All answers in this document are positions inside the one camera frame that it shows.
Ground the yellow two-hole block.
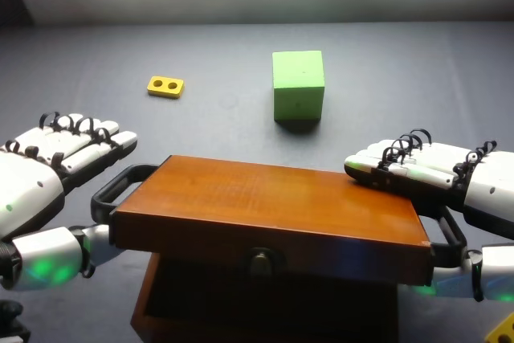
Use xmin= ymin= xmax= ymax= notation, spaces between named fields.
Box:
xmin=146 ymin=76 xmax=186 ymax=100

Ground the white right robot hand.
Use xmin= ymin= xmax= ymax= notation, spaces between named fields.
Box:
xmin=344 ymin=129 xmax=514 ymax=304

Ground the black fixture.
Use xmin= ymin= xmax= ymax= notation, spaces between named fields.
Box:
xmin=0 ymin=300 xmax=31 ymax=343

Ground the yellow block with dark dots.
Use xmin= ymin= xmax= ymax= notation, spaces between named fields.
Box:
xmin=484 ymin=312 xmax=514 ymax=343

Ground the wooden box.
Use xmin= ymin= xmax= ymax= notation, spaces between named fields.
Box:
xmin=91 ymin=153 xmax=469 ymax=288

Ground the green wooden block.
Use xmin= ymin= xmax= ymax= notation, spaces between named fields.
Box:
xmin=271 ymin=50 xmax=324 ymax=123

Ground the grey table cloth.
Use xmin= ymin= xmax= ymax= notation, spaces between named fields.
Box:
xmin=0 ymin=21 xmax=514 ymax=343

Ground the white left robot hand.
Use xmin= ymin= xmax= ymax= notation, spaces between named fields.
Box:
xmin=0 ymin=111 xmax=138 ymax=294

